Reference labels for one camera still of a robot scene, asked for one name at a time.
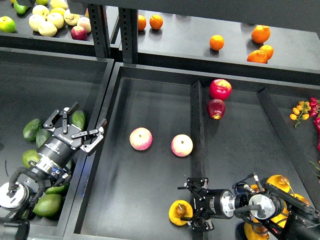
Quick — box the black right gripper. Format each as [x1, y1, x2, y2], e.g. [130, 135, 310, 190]
[177, 177, 234, 232]

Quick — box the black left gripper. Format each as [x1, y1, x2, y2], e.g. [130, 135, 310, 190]
[36, 102, 107, 170]

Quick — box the dark green avocado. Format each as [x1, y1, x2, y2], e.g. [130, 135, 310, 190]
[65, 159, 75, 173]

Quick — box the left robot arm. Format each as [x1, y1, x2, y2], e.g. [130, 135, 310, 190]
[0, 102, 107, 240]

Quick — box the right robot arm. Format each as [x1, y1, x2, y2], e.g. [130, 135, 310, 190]
[181, 173, 320, 240]

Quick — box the dark avocado top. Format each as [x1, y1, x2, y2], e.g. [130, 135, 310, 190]
[71, 110, 86, 130]

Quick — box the dark avocado elongated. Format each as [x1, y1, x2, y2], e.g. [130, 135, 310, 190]
[35, 128, 52, 148]

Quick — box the dark avocado upper left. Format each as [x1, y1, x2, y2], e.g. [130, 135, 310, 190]
[22, 118, 42, 142]

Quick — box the light green avocado left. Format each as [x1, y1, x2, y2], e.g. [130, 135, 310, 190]
[21, 149, 41, 169]

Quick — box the light green avocado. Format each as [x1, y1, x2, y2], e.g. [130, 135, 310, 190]
[45, 184, 70, 196]
[21, 149, 41, 169]
[33, 194, 63, 218]

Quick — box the light green avocado middle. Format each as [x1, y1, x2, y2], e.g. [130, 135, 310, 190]
[45, 184, 70, 196]

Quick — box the yellow pear bottom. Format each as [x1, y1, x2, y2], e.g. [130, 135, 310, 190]
[244, 223, 269, 240]

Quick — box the light green avocado lower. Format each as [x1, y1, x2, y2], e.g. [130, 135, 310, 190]
[33, 194, 63, 218]

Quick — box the pale yellow pear front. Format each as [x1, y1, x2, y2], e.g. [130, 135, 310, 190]
[38, 21, 58, 37]

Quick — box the pale yellow pear centre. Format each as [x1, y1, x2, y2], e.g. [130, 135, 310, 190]
[47, 12, 65, 29]

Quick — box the pale yellow pear left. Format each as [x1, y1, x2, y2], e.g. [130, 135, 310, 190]
[28, 14, 46, 32]

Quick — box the yellow pear shelf back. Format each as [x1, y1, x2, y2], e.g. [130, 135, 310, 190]
[50, 7, 66, 16]

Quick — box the pale yellow pear back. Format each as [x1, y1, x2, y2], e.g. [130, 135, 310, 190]
[32, 4, 50, 18]

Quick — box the black tray divider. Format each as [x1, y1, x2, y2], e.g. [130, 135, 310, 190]
[190, 79, 209, 240]

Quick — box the pink apple right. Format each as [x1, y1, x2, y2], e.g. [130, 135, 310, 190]
[171, 134, 193, 157]

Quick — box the pink apple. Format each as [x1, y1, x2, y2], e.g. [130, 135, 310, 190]
[171, 134, 193, 157]
[129, 127, 153, 151]

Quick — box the black left tray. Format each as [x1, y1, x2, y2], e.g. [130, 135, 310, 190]
[0, 47, 115, 240]

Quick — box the black tray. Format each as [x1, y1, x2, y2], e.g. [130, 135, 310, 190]
[81, 63, 320, 240]
[0, 47, 115, 240]

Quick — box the pink apple left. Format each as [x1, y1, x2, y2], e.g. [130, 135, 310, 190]
[129, 127, 153, 151]

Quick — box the black centre tray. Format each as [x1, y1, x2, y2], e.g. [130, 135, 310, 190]
[81, 63, 320, 240]

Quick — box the red apple on shelf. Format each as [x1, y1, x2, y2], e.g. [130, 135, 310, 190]
[70, 25, 88, 41]

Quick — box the dark red apple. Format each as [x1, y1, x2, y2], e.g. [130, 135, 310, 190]
[206, 98, 226, 120]

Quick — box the pale pink peach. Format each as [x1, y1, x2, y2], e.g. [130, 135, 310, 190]
[77, 16, 92, 33]

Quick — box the bright red apple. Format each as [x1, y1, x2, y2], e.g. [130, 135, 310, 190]
[209, 78, 232, 101]

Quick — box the orange tangerine far left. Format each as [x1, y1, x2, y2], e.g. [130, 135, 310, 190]
[137, 14, 147, 31]

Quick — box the green apple on shelf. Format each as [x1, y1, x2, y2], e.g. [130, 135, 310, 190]
[0, 16, 16, 33]

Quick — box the green fruit top left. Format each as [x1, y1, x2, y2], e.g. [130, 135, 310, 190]
[13, 0, 29, 15]

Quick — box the cherry tomato bunch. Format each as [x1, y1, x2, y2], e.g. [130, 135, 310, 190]
[289, 101, 311, 128]

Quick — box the black shelf post left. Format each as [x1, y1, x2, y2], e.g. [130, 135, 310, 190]
[87, 3, 111, 58]

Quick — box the black shelf post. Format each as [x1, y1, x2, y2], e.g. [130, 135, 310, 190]
[87, 3, 111, 58]
[118, 7, 138, 64]

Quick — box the black shelf post right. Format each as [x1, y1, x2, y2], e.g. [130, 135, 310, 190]
[118, 7, 138, 64]

